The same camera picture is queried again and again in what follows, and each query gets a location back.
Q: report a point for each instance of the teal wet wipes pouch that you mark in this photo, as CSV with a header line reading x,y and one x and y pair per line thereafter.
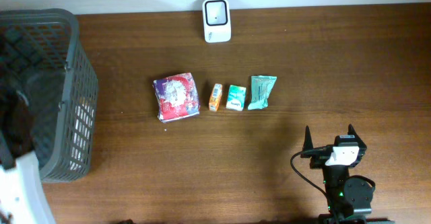
x,y
261,87

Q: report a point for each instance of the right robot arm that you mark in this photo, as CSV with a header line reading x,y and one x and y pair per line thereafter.
x,y
348,197

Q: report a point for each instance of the small orange box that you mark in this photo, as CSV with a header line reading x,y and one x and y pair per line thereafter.
x,y
215,97

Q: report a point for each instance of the red purple snack bag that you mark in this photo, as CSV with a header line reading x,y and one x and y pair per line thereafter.
x,y
177,97

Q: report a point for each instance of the green tissue pack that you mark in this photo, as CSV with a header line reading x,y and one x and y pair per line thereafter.
x,y
236,98

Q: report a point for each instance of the white barcode scanner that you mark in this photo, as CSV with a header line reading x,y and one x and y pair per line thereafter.
x,y
216,21

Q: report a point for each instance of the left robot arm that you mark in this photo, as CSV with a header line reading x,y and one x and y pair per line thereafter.
x,y
22,195

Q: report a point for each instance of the grey plastic mesh basket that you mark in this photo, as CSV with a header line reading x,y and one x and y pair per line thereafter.
x,y
43,61

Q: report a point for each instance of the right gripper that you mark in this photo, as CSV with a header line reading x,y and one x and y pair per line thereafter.
x,y
317,152

